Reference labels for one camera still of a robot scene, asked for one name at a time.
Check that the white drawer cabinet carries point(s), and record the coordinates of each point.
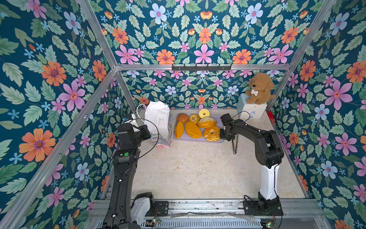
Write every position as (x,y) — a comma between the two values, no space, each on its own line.
(244,109)

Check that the black wall hook rail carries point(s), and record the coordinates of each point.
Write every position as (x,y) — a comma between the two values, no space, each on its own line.
(200,67)

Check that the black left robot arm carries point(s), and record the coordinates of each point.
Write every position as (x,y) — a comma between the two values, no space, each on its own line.
(121,213)

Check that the orange pointed bread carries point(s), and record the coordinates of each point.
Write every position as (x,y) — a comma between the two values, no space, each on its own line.
(179,129)

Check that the red strawberry toy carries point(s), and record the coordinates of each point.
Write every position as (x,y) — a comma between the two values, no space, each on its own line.
(270,115)

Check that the orange oval bread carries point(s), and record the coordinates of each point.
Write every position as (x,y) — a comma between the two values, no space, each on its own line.
(192,130)

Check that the purple tray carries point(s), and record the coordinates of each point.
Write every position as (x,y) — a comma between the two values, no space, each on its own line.
(202,139)

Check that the floral paper bag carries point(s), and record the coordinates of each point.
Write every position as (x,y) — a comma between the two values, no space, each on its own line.
(157,117)

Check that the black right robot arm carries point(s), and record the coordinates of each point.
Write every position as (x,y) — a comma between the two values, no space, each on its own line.
(267,148)

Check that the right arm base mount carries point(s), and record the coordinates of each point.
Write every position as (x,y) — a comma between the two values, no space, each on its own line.
(262,206)

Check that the yellow bagel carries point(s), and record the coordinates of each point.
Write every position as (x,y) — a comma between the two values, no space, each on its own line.
(194,118)

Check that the brown plush dog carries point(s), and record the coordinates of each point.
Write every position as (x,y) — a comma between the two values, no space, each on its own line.
(261,86)

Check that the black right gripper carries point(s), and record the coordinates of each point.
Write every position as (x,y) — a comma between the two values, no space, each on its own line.
(226,130)

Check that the yellow ring donut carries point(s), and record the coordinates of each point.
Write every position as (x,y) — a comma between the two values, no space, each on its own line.
(204,113)

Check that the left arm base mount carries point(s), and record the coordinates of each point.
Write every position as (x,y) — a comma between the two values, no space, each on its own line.
(151,206)

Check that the round brown bun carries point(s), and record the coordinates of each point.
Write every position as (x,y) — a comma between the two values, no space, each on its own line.
(182,118)

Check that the aluminium frame post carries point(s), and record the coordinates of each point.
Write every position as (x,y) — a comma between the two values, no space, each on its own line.
(313,29)

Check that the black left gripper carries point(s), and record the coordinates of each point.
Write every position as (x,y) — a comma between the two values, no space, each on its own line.
(144,131)

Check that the split crusty bread roll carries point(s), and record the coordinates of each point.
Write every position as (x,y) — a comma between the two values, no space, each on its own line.
(207,122)

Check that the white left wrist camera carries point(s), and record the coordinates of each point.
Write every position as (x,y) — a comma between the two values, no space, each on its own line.
(132,119)

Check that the glazed ring donut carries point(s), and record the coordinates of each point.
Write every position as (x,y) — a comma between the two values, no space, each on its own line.
(212,134)

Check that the lower penguin drawer knob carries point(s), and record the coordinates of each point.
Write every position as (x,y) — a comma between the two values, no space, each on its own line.
(252,113)

